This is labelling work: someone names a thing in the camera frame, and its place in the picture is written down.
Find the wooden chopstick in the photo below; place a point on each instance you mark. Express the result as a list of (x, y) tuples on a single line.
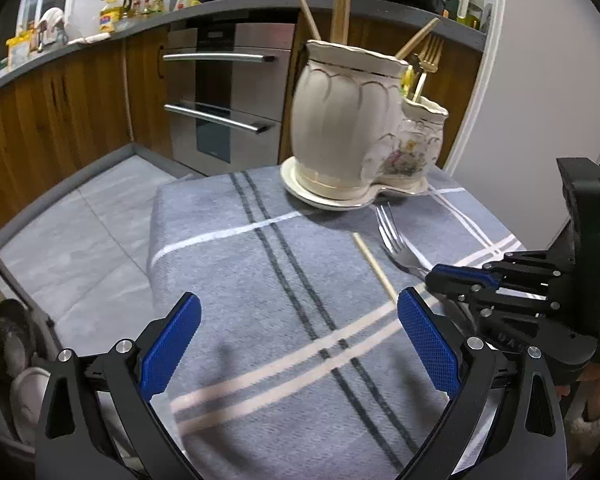
[(417, 37), (307, 15), (375, 267)]

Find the wooden spatula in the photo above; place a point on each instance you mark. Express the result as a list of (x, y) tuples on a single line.
[(341, 5)]

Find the cream floral ceramic utensil holder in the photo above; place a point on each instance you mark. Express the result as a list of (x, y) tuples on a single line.
[(330, 120)]

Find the stainless steel oven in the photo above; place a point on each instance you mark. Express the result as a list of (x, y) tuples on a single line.
[(215, 85)]

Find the grey metal pot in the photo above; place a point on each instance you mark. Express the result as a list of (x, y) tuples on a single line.
[(10, 335)]

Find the white cloth bundle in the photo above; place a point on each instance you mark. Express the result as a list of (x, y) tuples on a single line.
[(52, 22)]

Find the wooden base cabinets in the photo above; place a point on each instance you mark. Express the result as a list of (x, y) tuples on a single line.
[(55, 110)]

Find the grey plaid tablecloth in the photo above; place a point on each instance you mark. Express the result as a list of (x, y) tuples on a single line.
[(280, 270)]

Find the white towel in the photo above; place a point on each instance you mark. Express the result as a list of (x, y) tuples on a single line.
[(90, 38)]

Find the white jug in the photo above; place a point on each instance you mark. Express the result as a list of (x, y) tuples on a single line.
[(472, 2)]

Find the yellow food package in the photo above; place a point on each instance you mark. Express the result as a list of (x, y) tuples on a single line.
[(20, 47)]

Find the silver fork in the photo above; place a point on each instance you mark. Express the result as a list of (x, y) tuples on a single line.
[(400, 252)]

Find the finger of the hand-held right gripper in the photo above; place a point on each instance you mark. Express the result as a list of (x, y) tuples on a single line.
[(525, 320), (460, 275)]

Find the gold fork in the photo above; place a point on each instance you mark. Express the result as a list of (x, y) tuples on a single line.
[(430, 57)]

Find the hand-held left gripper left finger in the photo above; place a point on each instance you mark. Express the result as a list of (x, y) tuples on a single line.
[(172, 345)]

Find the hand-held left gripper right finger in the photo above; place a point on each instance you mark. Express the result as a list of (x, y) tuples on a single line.
[(427, 340)]

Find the dark grey countertop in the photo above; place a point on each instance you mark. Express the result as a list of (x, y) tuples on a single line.
[(130, 22)]

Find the white bowl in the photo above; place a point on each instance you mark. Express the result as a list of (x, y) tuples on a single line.
[(27, 400)]

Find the row of condiment bottles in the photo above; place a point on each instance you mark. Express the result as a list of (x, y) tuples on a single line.
[(145, 5)]

